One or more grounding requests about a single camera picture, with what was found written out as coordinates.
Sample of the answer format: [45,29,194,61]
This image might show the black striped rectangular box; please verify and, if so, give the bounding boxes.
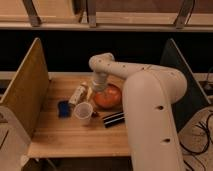
[102,112,125,128]

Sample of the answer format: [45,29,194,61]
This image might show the small dark red object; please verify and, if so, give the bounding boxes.
[92,112,99,118]

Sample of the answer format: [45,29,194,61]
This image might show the blue sponge block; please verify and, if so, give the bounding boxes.
[58,101,70,118]

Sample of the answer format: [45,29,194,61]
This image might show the clear plastic cup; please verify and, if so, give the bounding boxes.
[74,102,93,126]

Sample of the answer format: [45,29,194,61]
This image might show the wooden shelf with brackets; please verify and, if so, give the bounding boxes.
[0,0,213,32]

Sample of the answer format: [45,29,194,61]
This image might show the right dark side panel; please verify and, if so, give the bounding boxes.
[159,37,212,134]

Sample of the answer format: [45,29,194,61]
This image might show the left wooden side panel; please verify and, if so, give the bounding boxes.
[0,38,49,141]

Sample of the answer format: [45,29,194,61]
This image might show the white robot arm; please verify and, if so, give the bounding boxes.
[89,53,187,171]

